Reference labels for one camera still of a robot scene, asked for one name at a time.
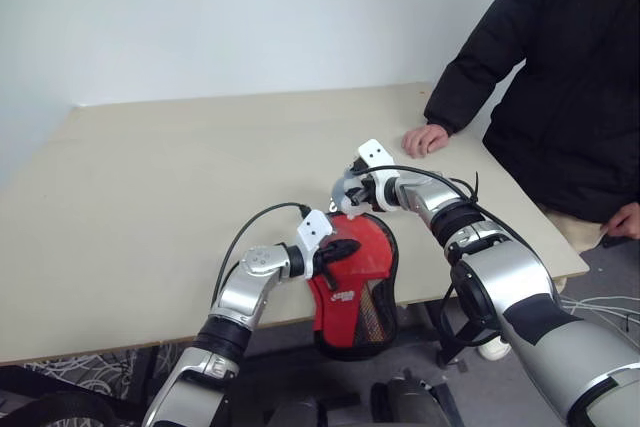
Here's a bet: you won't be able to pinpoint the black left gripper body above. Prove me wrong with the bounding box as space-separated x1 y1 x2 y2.
312 245 337 292

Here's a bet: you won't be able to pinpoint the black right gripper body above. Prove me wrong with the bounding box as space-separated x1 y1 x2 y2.
357 166 381 211

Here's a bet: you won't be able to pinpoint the grey white fluffy zipper charm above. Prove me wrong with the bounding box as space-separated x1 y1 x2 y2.
328 170 365 222

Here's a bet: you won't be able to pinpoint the red black paddle case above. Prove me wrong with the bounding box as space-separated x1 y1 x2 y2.
304 211 401 361

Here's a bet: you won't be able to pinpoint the red table tennis paddle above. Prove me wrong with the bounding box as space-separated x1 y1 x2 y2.
327 214 395 346

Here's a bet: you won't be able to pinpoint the person's right hand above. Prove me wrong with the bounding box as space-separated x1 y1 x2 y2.
401 122 450 157

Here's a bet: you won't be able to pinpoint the person's left hand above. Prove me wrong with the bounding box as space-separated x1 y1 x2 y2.
609 201 640 241

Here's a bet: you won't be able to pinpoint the large dark rounded shape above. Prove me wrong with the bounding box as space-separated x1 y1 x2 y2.
372 374 446 427

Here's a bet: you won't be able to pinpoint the white shoe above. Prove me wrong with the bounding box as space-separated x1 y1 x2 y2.
477 334 512 361

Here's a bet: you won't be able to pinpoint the beige trousers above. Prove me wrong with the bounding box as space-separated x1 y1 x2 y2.
542 204 609 256

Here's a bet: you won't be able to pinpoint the person in black jacket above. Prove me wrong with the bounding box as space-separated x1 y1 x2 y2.
423 0 640 226

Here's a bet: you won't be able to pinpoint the black phone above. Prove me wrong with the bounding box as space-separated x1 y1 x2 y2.
599 231 631 250

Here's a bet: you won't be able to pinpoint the black bag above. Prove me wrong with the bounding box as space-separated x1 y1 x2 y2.
0 364 151 427

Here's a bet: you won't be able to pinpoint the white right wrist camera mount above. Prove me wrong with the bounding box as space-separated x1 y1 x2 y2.
357 138 401 212

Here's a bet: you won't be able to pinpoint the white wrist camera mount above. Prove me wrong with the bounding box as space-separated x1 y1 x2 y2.
294 210 334 281
357 138 401 212

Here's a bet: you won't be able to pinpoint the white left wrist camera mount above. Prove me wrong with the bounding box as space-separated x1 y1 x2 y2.
294 210 334 281

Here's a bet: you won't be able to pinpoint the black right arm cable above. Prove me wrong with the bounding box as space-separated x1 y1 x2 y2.
367 165 511 348

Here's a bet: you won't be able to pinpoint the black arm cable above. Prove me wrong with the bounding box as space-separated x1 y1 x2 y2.
212 202 311 318
367 165 511 348

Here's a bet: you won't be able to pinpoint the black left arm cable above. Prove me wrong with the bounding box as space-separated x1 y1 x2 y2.
212 202 311 318

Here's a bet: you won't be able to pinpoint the black metal table frame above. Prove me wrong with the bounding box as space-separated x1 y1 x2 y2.
239 274 569 373

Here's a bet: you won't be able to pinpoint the loose white floor cables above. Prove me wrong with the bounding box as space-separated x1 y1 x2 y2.
562 294 640 336

